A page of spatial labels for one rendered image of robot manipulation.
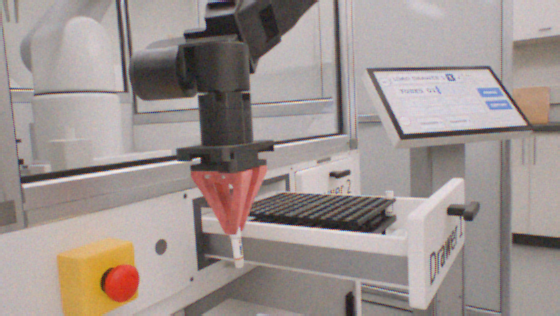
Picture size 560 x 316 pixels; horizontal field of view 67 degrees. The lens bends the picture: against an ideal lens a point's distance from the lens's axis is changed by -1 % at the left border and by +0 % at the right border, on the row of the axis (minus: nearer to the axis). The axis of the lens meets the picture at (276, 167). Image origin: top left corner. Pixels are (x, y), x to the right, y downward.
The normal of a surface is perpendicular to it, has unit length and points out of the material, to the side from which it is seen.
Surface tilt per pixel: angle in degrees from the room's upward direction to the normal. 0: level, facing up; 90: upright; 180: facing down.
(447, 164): 90
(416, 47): 90
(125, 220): 90
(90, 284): 90
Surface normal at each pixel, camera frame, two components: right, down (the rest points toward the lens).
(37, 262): 0.85, 0.01
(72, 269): -0.53, 0.12
